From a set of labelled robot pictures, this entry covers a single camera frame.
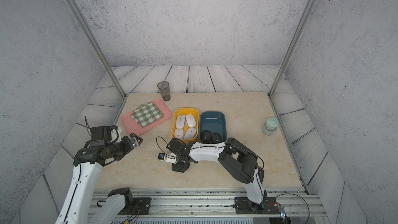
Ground black mouse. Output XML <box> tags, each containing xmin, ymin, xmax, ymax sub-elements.
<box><xmin>211</xmin><ymin>133</ymin><xmax>223</xmax><ymax>144</ymax></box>
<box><xmin>258</xmin><ymin>168</ymin><xmax>264</xmax><ymax>183</ymax></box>
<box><xmin>201</xmin><ymin>130</ymin><xmax>212</xmax><ymax>144</ymax></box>

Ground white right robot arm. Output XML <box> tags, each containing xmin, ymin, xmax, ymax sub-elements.
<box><xmin>158</xmin><ymin>138</ymin><xmax>266</xmax><ymax>209</ymax></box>

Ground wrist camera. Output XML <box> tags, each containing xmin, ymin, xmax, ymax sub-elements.
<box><xmin>158</xmin><ymin>153</ymin><xmax>177</xmax><ymax>164</ymax></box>
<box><xmin>89</xmin><ymin>125</ymin><xmax>121</xmax><ymax>146</ymax></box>

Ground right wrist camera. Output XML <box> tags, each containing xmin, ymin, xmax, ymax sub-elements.
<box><xmin>158</xmin><ymin>153</ymin><xmax>177</xmax><ymax>164</ymax></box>

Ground yellow plastic storage box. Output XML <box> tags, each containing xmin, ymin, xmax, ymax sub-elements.
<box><xmin>171</xmin><ymin>108</ymin><xmax>199</xmax><ymax>143</ymax></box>

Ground grey translucent cup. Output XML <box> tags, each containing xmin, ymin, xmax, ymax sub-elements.
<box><xmin>157</xmin><ymin>81</ymin><xmax>171</xmax><ymax>101</ymax></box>

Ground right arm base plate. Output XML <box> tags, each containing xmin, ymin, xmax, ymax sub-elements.
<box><xmin>232</xmin><ymin>196</ymin><xmax>281</xmax><ymax>215</ymax></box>

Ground aluminium frame post right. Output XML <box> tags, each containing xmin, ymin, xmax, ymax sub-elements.
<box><xmin>268</xmin><ymin>0</ymin><xmax>317</xmax><ymax>99</ymax></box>

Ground glass jar with mint lid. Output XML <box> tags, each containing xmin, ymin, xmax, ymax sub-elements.
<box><xmin>262</xmin><ymin>118</ymin><xmax>279</xmax><ymax>136</ymax></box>

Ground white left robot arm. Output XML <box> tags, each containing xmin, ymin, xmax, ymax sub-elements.
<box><xmin>56</xmin><ymin>133</ymin><xmax>143</xmax><ymax>224</ymax></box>

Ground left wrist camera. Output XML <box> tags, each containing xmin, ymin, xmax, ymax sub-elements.
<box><xmin>89</xmin><ymin>125</ymin><xmax>121</xmax><ymax>146</ymax></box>

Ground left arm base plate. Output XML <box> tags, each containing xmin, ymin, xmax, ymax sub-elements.
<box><xmin>120</xmin><ymin>197</ymin><xmax>152</xmax><ymax>216</ymax></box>

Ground white mouse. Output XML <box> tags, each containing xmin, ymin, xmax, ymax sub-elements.
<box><xmin>184</xmin><ymin>127</ymin><xmax>198</xmax><ymax>140</ymax></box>
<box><xmin>175</xmin><ymin>115</ymin><xmax>186</xmax><ymax>129</ymax></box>
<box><xmin>174</xmin><ymin>128</ymin><xmax>184</xmax><ymax>140</ymax></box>
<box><xmin>185</xmin><ymin>114</ymin><xmax>197</xmax><ymax>128</ymax></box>

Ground aluminium frame post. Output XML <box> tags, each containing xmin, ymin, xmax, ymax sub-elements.
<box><xmin>268</xmin><ymin>0</ymin><xmax>317</xmax><ymax>99</ymax></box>
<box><xmin>64</xmin><ymin>0</ymin><xmax>126</xmax><ymax>99</ymax></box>

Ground teal plastic storage box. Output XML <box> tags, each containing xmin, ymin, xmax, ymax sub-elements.
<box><xmin>199</xmin><ymin>111</ymin><xmax>227</xmax><ymax>142</ymax></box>

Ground pink plastic tray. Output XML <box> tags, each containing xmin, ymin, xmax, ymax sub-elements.
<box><xmin>120</xmin><ymin>99</ymin><xmax>172</xmax><ymax>136</ymax></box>

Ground green checked cloth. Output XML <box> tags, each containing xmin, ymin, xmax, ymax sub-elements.
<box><xmin>131</xmin><ymin>102</ymin><xmax>164</xmax><ymax>128</ymax></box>

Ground aluminium frame post left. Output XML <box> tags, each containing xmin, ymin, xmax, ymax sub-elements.
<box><xmin>64</xmin><ymin>0</ymin><xmax>126</xmax><ymax>99</ymax></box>

